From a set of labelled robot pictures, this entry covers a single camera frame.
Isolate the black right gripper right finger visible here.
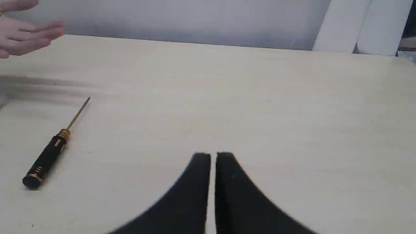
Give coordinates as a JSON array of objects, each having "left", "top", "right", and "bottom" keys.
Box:
[{"left": 215, "top": 152, "right": 314, "bottom": 234}]

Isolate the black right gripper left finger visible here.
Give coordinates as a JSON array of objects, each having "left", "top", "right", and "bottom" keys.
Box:
[{"left": 112, "top": 152, "right": 211, "bottom": 234}]

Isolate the person's open hand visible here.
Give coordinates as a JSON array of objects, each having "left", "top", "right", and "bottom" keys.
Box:
[{"left": 0, "top": 0, "right": 65, "bottom": 59}]

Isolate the white foam panel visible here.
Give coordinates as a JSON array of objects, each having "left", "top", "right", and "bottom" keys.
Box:
[{"left": 312, "top": 0, "right": 414, "bottom": 56}]

